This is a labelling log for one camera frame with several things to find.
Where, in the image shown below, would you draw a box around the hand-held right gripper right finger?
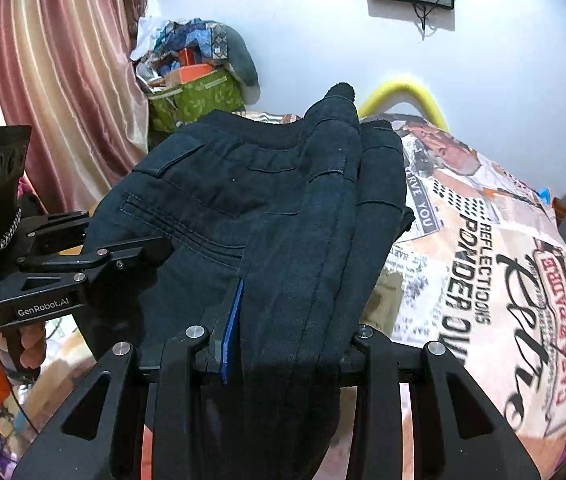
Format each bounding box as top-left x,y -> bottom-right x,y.
343,325 -> 538,480

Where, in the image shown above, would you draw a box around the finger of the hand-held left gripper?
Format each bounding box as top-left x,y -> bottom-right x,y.
23,211 -> 92,252
16,236 -> 172,286

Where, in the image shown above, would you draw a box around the person's left hand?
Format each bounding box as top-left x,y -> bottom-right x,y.
18,322 -> 48,370

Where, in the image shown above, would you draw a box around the black pants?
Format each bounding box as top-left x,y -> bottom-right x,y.
80,82 -> 416,480

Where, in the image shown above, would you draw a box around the black cable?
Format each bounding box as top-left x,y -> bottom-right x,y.
413,2 -> 444,38

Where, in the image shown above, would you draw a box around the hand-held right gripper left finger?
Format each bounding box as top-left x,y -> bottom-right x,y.
13,280 -> 245,480

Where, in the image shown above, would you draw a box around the orange box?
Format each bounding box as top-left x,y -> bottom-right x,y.
173,47 -> 214,83

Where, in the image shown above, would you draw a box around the yellow foam tube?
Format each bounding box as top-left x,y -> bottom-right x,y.
358,76 -> 450,133

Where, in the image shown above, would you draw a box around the green patterned storage bag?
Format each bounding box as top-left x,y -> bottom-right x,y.
147,67 -> 245,153

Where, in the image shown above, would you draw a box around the printed bedsheet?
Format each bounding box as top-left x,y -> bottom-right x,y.
13,110 -> 566,480

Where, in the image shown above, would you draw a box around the striped pink curtain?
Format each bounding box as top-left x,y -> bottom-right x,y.
0,0 -> 151,211

